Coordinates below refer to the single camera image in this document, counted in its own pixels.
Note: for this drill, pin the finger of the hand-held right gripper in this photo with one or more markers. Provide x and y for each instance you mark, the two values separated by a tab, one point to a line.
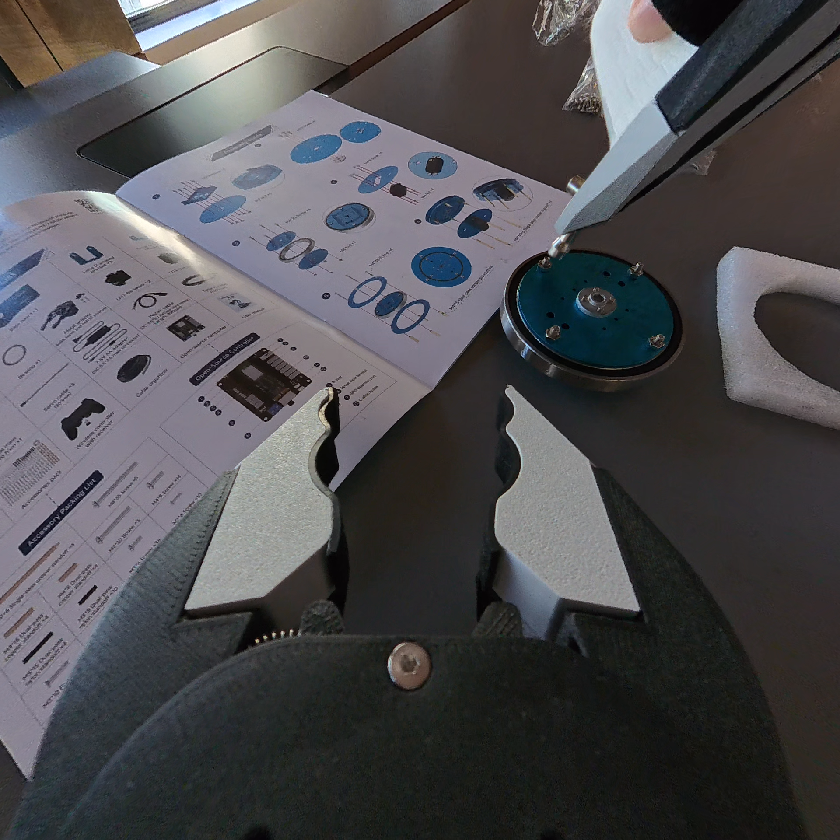
669	169
623	170

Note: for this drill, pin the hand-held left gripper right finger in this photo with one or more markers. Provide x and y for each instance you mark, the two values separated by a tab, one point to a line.
558	525

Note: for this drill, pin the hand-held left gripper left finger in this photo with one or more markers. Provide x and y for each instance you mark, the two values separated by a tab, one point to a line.
262	525

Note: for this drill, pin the small silver standoff screw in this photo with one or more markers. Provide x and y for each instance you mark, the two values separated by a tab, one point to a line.
559	247

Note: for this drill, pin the blue round metal turntable disc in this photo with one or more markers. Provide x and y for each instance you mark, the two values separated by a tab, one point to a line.
590	348

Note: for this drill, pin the adjoining black desk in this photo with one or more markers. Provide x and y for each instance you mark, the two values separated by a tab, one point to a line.
65	111

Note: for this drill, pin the person's right hand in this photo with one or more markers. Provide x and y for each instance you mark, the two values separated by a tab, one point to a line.
646	18

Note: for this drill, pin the small clear plastic bag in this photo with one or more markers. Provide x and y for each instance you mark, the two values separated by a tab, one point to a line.
702	163

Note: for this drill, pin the clear bag of screws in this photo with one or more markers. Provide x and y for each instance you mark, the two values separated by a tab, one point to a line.
581	98

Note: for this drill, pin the crumpled clear plastic bag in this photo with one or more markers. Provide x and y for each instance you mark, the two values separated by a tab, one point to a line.
558	23

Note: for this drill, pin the open instruction booklet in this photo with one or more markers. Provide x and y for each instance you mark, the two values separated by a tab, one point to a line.
328	249

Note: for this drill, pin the bright window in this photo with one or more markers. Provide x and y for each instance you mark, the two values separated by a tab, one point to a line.
151	6

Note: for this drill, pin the wooden cabinet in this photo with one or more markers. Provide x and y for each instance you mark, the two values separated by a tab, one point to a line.
65	39

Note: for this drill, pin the white foam packing frame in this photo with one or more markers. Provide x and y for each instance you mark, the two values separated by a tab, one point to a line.
735	367

